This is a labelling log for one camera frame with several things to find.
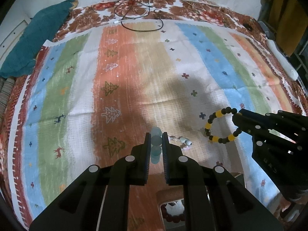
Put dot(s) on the small black object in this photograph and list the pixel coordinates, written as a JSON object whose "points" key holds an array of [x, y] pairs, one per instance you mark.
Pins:
{"points": [[247, 26]]}

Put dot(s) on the teal cloth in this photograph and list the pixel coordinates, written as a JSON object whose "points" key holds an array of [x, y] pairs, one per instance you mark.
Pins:
{"points": [[36, 36]]}

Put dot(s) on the brown striped cushion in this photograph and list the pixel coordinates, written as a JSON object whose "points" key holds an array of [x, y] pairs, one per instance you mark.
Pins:
{"points": [[6, 93]]}

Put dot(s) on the white bolster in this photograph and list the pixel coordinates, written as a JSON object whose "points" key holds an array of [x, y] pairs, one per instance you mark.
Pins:
{"points": [[282, 59]]}

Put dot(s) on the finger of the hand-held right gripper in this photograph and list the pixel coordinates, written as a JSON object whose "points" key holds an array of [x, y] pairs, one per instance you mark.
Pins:
{"points": [[252, 118], [245, 127]]}

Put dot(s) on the yellow hanging cloth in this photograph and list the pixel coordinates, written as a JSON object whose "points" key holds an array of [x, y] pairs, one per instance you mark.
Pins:
{"points": [[286, 16]]}

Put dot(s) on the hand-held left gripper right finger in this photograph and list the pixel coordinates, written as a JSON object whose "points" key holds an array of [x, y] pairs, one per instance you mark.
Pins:
{"points": [[165, 151]]}

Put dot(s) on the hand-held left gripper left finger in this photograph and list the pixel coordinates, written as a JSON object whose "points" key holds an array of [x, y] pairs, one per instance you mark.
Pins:
{"points": [[147, 151]]}

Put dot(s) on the striped colourful cloth mat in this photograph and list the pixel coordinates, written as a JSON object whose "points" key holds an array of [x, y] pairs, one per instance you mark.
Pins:
{"points": [[120, 77]]}

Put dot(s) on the white wooden panel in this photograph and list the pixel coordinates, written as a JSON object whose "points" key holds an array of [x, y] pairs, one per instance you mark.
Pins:
{"points": [[12, 36]]}

